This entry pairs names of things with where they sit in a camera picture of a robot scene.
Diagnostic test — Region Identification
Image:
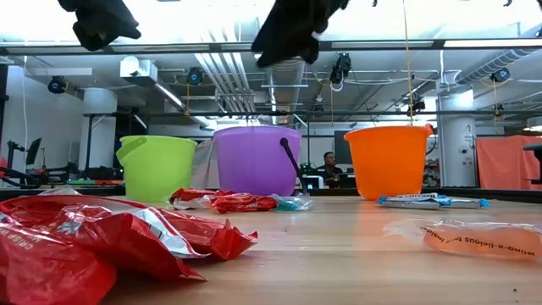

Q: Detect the white cloth cover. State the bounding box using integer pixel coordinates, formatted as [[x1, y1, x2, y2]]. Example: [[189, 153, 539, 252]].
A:
[[190, 139, 221, 190]]

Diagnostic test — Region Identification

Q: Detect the green plastic bucket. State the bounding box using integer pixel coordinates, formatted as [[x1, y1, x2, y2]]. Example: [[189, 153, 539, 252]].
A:
[[115, 135, 198, 203]]

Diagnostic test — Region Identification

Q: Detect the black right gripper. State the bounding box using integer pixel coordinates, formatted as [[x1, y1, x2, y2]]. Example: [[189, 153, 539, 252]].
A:
[[252, 0, 351, 68]]

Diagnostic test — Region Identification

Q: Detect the orange cloth screen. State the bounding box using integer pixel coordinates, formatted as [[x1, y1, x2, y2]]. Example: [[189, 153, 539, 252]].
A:
[[476, 135, 542, 191]]

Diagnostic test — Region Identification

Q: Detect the teal ring pop candy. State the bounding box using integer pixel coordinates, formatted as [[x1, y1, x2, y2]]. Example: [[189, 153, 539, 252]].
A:
[[273, 192, 308, 207], [277, 197, 315, 213]]

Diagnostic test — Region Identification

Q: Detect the silver round air duct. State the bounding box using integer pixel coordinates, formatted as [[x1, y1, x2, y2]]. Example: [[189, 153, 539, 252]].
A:
[[264, 57, 307, 126]]

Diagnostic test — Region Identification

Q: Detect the silver flexible air duct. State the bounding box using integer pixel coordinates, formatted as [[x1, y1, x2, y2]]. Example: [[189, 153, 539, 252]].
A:
[[455, 47, 530, 86]]

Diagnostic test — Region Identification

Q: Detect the yellow hanging cord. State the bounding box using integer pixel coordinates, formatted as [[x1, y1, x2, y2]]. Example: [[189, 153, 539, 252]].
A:
[[401, 0, 414, 126]]

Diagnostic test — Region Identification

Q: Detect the black ceiling camera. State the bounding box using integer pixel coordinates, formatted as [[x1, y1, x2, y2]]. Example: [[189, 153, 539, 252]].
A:
[[406, 95, 427, 116], [490, 67, 512, 84], [47, 75, 68, 95], [186, 67, 204, 86], [329, 53, 352, 85]]

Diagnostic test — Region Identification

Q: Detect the person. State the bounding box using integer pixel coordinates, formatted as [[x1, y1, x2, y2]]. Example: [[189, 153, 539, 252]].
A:
[[316, 151, 345, 189]]

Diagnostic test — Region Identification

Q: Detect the small white screen device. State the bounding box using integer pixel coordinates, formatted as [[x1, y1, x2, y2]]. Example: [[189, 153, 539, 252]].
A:
[[301, 174, 325, 191]]

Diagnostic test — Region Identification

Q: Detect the white round column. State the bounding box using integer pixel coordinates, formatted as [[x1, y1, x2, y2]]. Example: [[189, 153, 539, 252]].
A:
[[78, 87, 119, 170], [435, 88, 478, 188]]

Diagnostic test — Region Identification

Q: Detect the orange ring pop candy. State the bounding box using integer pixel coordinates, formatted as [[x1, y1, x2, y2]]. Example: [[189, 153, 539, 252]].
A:
[[383, 218, 542, 263]]

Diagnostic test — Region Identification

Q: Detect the black tilted monitor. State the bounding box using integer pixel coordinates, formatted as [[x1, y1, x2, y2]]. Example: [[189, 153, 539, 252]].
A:
[[25, 136, 43, 166]]

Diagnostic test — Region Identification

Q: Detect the white ventilation box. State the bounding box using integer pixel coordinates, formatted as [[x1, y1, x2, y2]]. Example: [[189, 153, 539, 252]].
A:
[[119, 56, 158, 80]]

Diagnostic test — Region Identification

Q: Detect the purple plastic bucket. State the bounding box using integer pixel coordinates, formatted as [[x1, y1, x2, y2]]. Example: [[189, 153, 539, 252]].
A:
[[212, 125, 308, 197]]

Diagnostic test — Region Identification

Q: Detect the dark wall monitor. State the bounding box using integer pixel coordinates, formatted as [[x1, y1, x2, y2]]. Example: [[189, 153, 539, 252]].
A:
[[333, 130, 355, 165]]

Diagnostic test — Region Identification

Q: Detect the black overhead rig beam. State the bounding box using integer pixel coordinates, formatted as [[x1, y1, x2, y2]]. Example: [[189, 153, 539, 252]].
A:
[[0, 37, 542, 56]]

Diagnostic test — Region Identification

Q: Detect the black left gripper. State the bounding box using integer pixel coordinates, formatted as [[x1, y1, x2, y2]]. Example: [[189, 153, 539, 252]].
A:
[[57, 0, 142, 52]]

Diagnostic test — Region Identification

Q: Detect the orange plastic bucket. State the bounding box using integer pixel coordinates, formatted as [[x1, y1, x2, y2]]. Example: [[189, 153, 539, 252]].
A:
[[343, 124, 436, 202]]

